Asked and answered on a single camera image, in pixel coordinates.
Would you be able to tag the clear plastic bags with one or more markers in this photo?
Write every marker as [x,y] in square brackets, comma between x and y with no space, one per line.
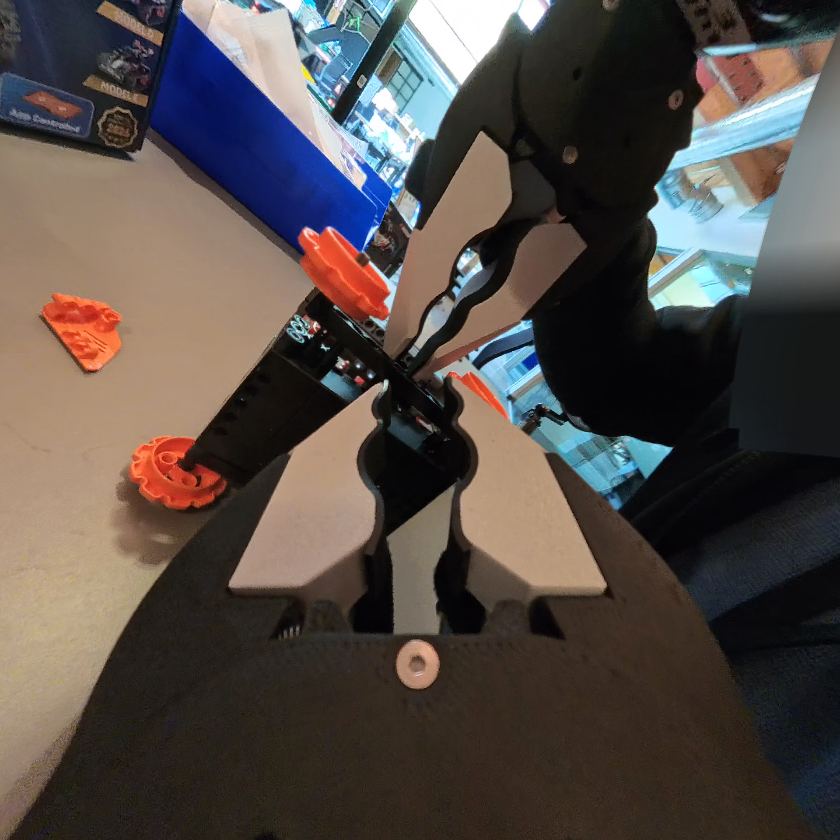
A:
[275,72]

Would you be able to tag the person's right forearm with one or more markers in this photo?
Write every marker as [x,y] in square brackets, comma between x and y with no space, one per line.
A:
[630,354]

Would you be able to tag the blue plastic bin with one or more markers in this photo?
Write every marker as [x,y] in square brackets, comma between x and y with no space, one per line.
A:
[262,164]

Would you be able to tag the robot kit box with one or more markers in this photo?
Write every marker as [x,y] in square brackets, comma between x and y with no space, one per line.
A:
[79,65]

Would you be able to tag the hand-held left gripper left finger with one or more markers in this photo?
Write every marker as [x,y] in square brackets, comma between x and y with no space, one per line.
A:
[308,525]

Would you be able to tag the toy robot model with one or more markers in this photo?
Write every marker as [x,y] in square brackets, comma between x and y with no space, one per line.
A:
[295,407]

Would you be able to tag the orange wedge piece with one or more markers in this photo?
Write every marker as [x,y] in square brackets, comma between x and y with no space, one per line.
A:
[82,331]

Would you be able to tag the person's clothed body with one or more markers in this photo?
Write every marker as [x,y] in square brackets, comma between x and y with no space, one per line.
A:
[754,590]

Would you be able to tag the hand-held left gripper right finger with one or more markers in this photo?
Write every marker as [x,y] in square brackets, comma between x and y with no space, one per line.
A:
[525,525]

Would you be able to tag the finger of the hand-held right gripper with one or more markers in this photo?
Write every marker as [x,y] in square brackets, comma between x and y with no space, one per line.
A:
[518,275]
[453,236]

